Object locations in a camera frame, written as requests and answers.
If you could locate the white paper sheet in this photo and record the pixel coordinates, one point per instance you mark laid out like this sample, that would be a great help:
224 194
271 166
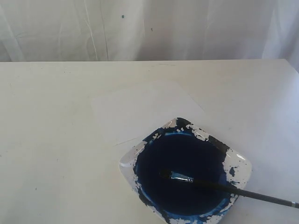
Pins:
137 111

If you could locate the black paintbrush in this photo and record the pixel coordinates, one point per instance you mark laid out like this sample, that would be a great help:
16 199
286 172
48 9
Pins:
168 174

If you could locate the white square paint dish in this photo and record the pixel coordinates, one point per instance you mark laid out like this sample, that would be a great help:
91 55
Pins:
183 148

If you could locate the white backdrop cloth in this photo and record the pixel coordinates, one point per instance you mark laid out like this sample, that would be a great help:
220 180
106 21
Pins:
121 30

